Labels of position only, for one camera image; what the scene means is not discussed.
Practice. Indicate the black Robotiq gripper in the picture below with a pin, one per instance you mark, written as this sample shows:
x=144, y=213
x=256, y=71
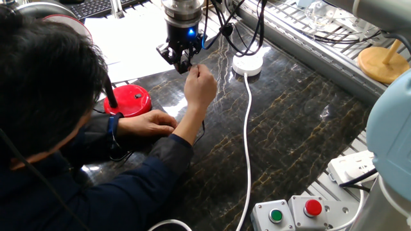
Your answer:
x=183, y=37

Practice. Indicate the round white power socket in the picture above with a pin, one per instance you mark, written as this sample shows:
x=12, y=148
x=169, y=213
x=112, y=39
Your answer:
x=248, y=65

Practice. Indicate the person's right forearm navy sleeve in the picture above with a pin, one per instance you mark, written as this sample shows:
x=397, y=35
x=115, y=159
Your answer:
x=180, y=141

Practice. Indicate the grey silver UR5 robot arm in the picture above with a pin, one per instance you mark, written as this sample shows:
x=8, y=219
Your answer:
x=391, y=134

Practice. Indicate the person's left forearm navy sleeve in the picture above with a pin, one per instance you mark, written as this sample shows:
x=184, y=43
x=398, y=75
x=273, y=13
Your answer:
x=96, y=134

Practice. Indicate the red gooseneck desk lamp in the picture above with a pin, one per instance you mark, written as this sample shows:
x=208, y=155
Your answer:
x=128, y=102

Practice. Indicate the white rectangular power strip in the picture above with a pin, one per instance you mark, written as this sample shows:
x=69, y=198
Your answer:
x=350, y=165

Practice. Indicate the person's right hand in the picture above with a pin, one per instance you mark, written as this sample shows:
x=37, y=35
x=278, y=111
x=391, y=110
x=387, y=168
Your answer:
x=200, y=86

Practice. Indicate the person's left hand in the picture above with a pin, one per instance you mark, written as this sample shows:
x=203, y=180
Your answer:
x=147, y=123

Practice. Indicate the white paper sheet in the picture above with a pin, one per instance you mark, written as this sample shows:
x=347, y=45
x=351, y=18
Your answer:
x=141, y=70
x=128, y=41

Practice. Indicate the black computer keyboard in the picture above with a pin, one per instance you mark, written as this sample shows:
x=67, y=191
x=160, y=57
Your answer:
x=93, y=8

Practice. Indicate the person's head black hair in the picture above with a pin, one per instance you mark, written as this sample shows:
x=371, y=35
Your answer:
x=48, y=80

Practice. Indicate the grey rounded object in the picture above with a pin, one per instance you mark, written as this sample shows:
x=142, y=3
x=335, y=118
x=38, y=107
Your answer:
x=48, y=8

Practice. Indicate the clear plastic bag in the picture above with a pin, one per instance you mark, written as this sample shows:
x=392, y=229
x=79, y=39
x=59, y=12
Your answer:
x=318, y=14

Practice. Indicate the person's torso navy jacket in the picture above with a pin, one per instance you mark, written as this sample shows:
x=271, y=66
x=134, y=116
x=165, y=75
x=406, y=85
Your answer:
x=112, y=199

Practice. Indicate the grey box red button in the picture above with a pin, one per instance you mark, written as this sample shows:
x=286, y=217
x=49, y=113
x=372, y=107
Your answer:
x=309, y=210

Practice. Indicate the wooden round base stand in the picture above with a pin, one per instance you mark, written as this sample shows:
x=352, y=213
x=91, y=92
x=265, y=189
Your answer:
x=382, y=65

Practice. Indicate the silver metal post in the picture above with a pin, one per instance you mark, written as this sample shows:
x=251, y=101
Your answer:
x=117, y=9

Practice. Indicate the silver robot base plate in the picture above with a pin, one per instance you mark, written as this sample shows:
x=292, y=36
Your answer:
x=340, y=211

